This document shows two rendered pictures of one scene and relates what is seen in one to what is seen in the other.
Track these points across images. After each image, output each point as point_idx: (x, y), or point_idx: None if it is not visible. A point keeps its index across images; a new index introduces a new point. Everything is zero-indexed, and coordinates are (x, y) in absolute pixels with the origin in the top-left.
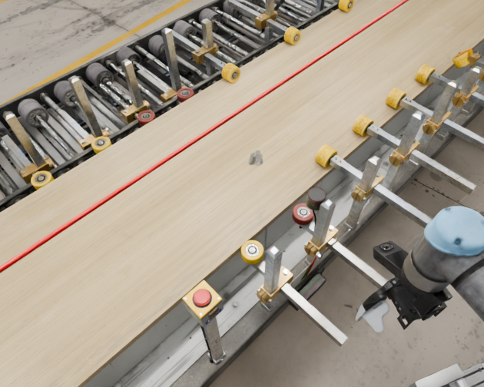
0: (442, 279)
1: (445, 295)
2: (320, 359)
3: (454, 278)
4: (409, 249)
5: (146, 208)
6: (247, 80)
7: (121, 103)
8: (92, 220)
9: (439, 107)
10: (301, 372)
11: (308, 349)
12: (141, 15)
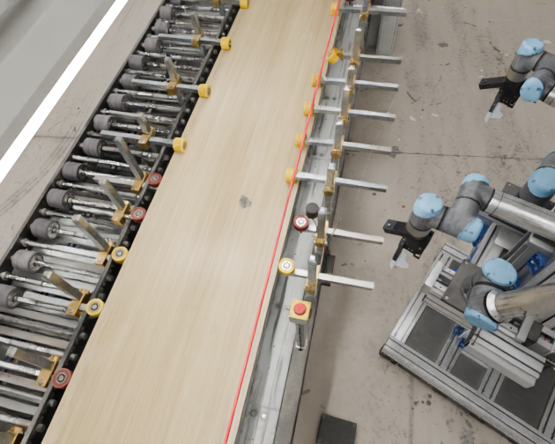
0: (429, 228)
1: (432, 233)
2: (347, 310)
3: (436, 226)
4: (359, 203)
5: (195, 280)
6: (195, 144)
7: (104, 212)
8: (162, 312)
9: (344, 105)
10: (341, 326)
11: (336, 309)
12: None
